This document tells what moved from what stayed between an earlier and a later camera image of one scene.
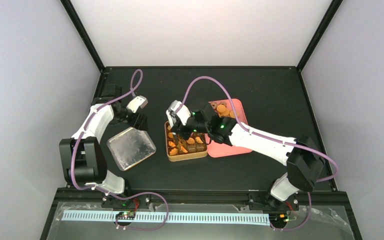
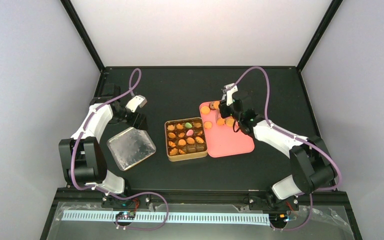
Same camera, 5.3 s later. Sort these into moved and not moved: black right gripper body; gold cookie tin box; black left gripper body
Moved: black right gripper body
Not moved: black left gripper body; gold cookie tin box
